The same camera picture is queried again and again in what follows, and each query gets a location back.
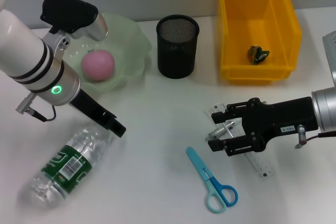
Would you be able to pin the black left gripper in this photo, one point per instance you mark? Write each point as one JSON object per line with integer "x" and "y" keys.
{"x": 92, "y": 108}

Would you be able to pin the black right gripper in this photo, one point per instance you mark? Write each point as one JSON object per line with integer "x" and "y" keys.
{"x": 281, "y": 116}

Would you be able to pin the clear green-label water bottle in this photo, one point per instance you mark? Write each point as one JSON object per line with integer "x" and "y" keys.
{"x": 71, "y": 158}

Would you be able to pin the pink toy peach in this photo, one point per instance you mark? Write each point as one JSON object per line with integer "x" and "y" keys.
{"x": 98, "y": 65}

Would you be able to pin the green plastic wrapper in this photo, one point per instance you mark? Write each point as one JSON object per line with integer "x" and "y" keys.
{"x": 258, "y": 54}

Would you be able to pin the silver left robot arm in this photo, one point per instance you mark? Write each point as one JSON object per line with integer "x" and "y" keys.
{"x": 23, "y": 51}

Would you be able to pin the silver pen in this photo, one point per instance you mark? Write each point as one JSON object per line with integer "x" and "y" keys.
{"x": 216, "y": 132}

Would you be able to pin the transparent plastic ruler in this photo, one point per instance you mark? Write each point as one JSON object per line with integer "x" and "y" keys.
{"x": 262, "y": 166}

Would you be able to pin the blue scissors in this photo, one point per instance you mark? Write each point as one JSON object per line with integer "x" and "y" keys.
{"x": 199, "y": 166}

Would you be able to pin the green wavy glass fruit plate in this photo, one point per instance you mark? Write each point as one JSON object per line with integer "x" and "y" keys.
{"x": 128, "y": 45}

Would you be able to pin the black mesh pen holder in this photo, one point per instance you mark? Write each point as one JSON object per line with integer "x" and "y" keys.
{"x": 176, "y": 56}

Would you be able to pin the yellow plastic bin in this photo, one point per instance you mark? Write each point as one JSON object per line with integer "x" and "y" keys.
{"x": 257, "y": 24}

